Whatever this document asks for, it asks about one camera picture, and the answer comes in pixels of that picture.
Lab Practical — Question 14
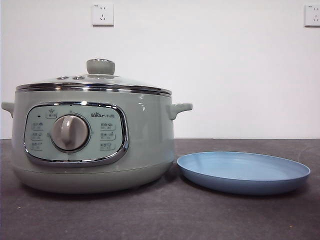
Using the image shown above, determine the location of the white wall socket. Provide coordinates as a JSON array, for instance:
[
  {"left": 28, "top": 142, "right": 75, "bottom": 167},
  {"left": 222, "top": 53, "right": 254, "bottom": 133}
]
[
  {"left": 91, "top": 3, "right": 115, "bottom": 28},
  {"left": 304, "top": 3, "right": 320, "bottom": 28}
]

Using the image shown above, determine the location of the pale green electric steamer pot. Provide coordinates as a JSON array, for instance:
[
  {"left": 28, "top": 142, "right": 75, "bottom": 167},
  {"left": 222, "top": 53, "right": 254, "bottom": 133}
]
[{"left": 1, "top": 87, "right": 194, "bottom": 195}]

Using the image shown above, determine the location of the glass lid with grey knob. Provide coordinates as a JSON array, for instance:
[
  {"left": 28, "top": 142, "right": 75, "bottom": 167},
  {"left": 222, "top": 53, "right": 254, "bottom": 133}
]
[{"left": 15, "top": 58, "right": 173, "bottom": 97}]

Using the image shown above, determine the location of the blue round plate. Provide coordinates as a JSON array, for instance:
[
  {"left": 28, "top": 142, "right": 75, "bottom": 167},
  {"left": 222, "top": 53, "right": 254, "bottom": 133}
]
[{"left": 176, "top": 150, "right": 312, "bottom": 196}]

